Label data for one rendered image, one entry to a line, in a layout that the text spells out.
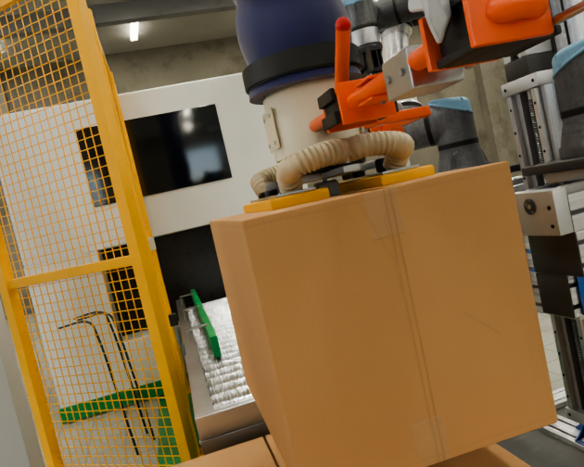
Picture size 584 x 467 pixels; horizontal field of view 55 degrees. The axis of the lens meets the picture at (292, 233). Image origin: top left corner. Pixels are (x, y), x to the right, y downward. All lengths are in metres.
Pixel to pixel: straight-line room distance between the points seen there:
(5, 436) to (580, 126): 1.97
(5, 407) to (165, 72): 10.51
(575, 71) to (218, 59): 11.42
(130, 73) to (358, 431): 11.63
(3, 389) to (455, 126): 1.70
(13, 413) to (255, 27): 1.62
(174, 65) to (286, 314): 11.67
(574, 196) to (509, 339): 0.41
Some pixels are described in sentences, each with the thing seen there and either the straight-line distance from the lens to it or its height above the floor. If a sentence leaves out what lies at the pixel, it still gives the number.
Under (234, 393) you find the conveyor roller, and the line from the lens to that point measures 1.80.
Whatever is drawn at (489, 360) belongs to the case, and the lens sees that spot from 0.88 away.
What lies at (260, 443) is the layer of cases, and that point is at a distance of 1.41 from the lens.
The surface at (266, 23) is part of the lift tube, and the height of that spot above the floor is 1.39.
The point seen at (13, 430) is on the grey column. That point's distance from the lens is 2.25.
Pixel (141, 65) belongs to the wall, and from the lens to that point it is 12.29.
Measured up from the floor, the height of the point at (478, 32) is 1.19.
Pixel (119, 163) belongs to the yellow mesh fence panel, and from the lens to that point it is 2.17.
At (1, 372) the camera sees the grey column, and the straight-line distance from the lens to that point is 2.20.
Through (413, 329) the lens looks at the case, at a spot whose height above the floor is 0.87.
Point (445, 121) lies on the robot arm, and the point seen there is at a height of 1.20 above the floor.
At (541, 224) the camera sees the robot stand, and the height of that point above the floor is 0.93.
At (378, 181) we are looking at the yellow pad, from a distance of 0.96.
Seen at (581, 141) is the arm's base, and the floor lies 1.07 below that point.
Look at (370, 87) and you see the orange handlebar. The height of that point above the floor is 1.20.
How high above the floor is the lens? 1.09
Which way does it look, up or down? 4 degrees down
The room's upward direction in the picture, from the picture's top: 13 degrees counter-clockwise
